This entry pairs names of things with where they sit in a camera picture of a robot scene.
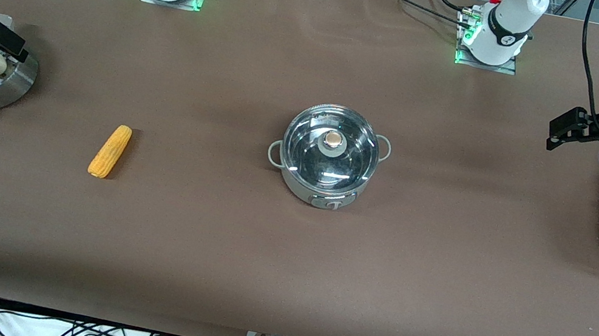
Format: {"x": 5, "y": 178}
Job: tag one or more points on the yellow corn cob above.
{"x": 110, "y": 150}

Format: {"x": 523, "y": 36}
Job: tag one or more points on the glass pot lid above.
{"x": 307, "y": 157}

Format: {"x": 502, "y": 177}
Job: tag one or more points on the stainless steel cooking pot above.
{"x": 324, "y": 200}

